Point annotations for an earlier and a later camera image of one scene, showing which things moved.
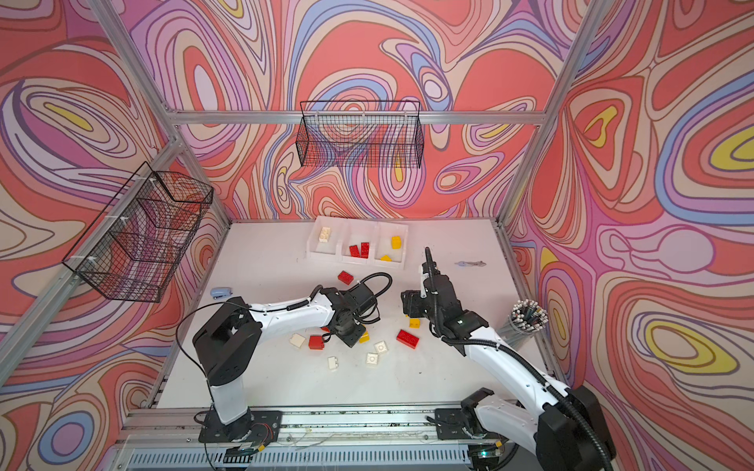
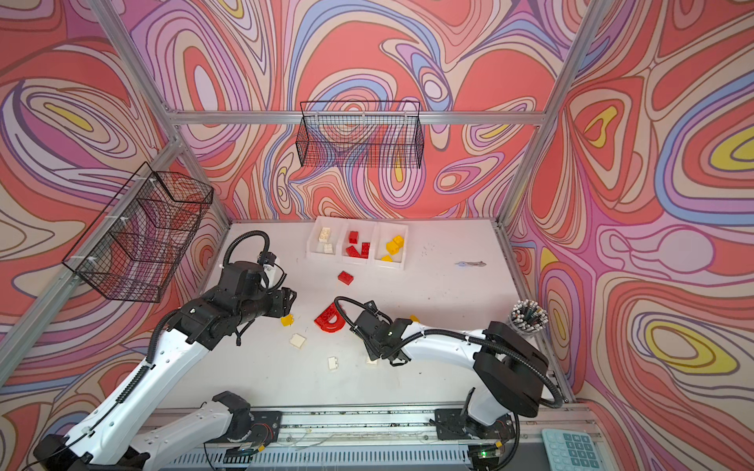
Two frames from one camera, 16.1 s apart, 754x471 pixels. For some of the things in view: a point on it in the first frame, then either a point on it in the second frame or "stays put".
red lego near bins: x=346 y=278 stays put
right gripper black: x=411 y=303 -> x=372 y=352
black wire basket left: x=135 y=247 stays put
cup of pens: x=526 y=317 stays put
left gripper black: x=354 y=340 -> x=283 y=301
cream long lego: x=325 y=233 stays put
